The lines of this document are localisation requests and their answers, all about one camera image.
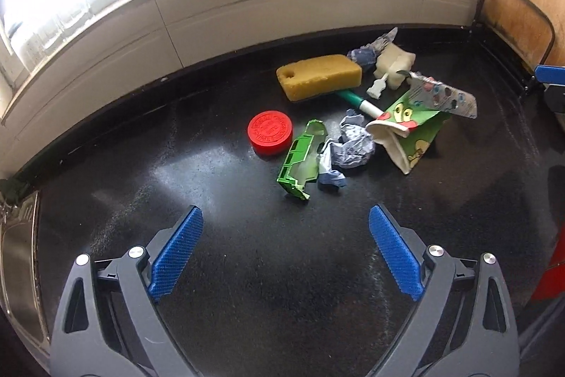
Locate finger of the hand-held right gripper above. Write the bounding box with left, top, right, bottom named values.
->
left=533, top=65, right=565, bottom=85

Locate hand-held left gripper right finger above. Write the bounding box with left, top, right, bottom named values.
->
left=366, top=205, right=519, bottom=377

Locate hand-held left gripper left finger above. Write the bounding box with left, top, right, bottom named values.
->
left=50, top=205, right=206, bottom=377

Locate small blue-white paper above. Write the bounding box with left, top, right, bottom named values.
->
left=318, top=141, right=349, bottom=190

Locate colourful foil wrapper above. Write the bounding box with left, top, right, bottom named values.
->
left=399, top=70, right=478, bottom=120

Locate large blue-white paper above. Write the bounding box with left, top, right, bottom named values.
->
left=338, top=108, right=376, bottom=170

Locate green cartoon carton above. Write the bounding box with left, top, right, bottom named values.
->
left=366, top=90, right=453, bottom=175

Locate green broken plastic piece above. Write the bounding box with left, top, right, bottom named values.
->
left=276, top=119, right=329, bottom=201

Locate red plastic lid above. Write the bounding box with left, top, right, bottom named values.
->
left=248, top=111, right=293, bottom=157

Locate white plastic piece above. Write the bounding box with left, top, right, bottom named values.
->
left=373, top=46, right=417, bottom=88

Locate green and white marker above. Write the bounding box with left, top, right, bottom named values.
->
left=338, top=90, right=382, bottom=119

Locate white plastic plug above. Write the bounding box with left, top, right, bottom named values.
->
left=366, top=72, right=391, bottom=99

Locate blue-grey wrapper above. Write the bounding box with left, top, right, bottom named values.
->
left=346, top=27, right=398, bottom=71

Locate yellow sponge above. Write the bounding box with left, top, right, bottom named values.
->
left=276, top=54, right=363, bottom=101

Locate black metal rack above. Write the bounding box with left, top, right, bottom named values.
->
left=470, top=0, right=557, bottom=95

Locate wooden board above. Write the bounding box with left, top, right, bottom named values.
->
left=483, top=0, right=554, bottom=69

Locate steel sink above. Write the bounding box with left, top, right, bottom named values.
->
left=0, top=189, right=51, bottom=360

